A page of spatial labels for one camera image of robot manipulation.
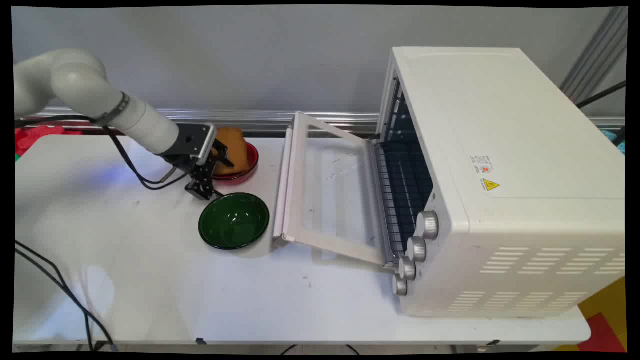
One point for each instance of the brown bread loaf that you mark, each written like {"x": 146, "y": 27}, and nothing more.
{"x": 233, "y": 150}

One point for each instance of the red bowl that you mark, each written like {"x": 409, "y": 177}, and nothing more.
{"x": 246, "y": 170}

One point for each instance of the metal oven rack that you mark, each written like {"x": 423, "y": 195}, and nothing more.
{"x": 400, "y": 195}

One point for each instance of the silver oven knob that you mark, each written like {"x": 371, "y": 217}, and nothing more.
{"x": 428, "y": 224}
{"x": 407, "y": 268}
{"x": 417, "y": 248}
{"x": 399, "y": 285}

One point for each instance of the yellow warning sticker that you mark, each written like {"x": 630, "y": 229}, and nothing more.
{"x": 490, "y": 184}

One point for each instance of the red cloth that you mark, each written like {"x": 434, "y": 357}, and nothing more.
{"x": 37, "y": 137}

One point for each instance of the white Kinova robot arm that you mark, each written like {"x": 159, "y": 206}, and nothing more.
{"x": 90, "y": 95}

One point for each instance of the green glass bowl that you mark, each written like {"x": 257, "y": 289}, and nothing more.
{"x": 234, "y": 220}

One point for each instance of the glass oven door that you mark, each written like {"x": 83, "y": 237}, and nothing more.
{"x": 325, "y": 192}

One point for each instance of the white toaster oven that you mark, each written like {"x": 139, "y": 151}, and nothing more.
{"x": 505, "y": 190}

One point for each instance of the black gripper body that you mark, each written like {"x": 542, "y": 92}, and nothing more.
{"x": 191, "y": 145}

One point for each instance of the aluminium frame post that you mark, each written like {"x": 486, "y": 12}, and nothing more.
{"x": 595, "y": 55}

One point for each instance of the aluminium frame rail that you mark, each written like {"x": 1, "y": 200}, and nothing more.
{"x": 260, "y": 120}

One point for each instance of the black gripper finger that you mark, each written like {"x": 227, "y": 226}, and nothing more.
{"x": 202, "y": 182}
{"x": 222, "y": 154}

